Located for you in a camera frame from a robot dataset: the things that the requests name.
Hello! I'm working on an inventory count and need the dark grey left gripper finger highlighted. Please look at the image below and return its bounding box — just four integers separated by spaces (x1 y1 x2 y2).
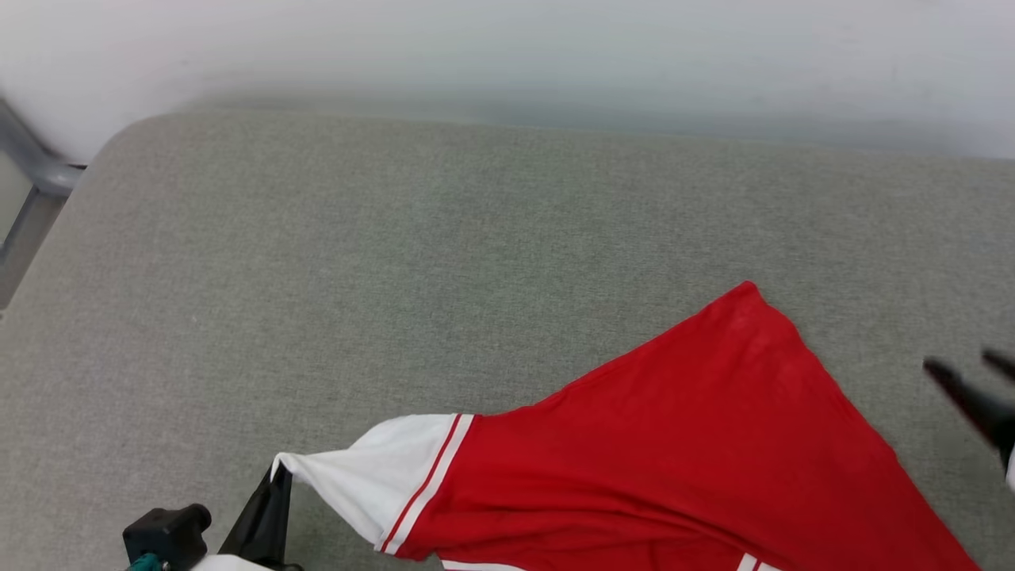
254 468 302 568
220 468 274 560

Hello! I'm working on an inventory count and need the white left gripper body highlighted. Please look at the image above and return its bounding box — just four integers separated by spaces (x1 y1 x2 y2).
190 555 274 571

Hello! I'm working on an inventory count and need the red and white jersey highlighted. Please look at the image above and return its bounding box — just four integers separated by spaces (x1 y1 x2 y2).
271 282 980 571

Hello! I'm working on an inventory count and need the grey metal frame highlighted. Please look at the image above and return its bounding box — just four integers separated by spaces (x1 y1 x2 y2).
0 99 86 310

